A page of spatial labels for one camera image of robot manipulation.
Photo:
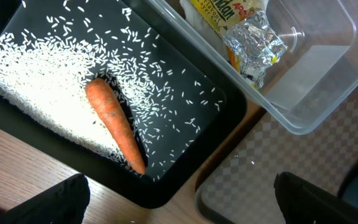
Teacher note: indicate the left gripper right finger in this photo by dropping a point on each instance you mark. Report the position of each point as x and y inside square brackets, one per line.
[302, 202]

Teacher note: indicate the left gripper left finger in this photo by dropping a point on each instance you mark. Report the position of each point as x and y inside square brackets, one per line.
[64, 203]

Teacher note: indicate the orange carrot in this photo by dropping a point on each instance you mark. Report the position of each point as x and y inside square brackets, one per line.
[103, 100]

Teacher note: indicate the white rice pile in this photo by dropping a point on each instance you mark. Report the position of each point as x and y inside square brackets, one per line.
[50, 50]

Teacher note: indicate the foil snack wrapper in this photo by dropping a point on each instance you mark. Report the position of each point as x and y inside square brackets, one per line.
[251, 44]

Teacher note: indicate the black waste tray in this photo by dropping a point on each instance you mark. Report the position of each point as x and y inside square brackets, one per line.
[139, 188]

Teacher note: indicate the brown serving tray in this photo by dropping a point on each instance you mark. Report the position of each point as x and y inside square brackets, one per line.
[240, 189]

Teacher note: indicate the clear plastic bin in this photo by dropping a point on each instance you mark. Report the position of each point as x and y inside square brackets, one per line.
[316, 73]

